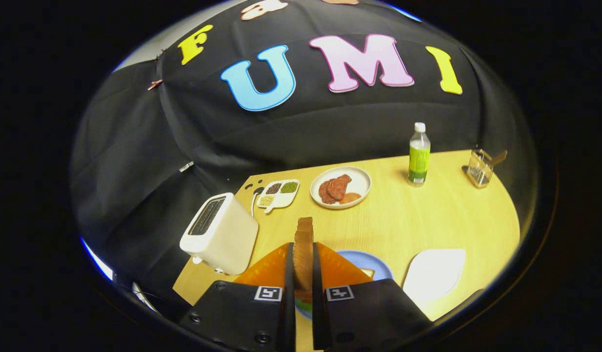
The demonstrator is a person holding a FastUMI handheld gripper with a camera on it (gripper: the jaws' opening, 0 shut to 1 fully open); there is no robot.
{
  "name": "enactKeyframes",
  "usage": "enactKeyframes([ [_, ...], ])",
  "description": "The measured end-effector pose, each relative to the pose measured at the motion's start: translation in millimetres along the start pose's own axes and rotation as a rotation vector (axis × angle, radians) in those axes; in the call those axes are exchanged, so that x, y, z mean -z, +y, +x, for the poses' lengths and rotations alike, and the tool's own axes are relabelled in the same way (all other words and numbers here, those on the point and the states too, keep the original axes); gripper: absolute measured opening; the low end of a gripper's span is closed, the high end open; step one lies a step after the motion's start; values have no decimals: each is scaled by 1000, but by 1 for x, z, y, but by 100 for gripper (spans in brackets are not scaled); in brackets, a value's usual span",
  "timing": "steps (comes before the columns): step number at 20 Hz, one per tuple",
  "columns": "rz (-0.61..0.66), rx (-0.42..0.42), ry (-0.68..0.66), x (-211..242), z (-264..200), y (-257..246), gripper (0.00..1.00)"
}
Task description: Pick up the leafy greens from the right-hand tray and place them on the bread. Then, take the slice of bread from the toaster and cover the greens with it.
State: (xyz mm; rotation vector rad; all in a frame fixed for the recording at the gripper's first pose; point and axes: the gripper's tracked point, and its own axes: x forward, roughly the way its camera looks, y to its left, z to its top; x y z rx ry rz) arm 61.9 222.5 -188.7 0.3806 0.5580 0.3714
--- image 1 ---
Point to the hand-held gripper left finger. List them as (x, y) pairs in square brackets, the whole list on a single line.
[(289, 293)]

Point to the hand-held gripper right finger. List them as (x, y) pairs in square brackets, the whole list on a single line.
[(316, 293)]

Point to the green lettuce leaf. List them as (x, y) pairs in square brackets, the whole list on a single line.
[(303, 306)]

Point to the brown-crusted bread slice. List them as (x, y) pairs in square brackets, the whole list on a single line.
[(303, 254)]

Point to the blue plate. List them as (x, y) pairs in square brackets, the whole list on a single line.
[(364, 259)]

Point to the white toaster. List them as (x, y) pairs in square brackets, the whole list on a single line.
[(222, 239)]

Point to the white divided condiment tray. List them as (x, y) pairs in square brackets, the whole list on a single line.
[(278, 193)]

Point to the red tomato slice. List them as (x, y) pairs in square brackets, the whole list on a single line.
[(350, 198)]

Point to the brown meat slices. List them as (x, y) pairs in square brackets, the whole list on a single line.
[(334, 188)]

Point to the white plate with meat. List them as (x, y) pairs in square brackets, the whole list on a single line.
[(360, 183)]

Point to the white flat plate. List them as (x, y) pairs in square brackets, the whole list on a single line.
[(435, 274)]

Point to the black backdrop cloth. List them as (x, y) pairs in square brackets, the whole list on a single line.
[(300, 132)]

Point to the silver cloth clip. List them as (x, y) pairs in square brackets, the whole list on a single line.
[(186, 166)]

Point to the green label plastic bottle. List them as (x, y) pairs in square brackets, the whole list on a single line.
[(419, 161)]

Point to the clear glass jar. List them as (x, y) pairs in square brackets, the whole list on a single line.
[(479, 168)]

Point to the copper cloth clip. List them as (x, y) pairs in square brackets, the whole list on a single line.
[(154, 84)]

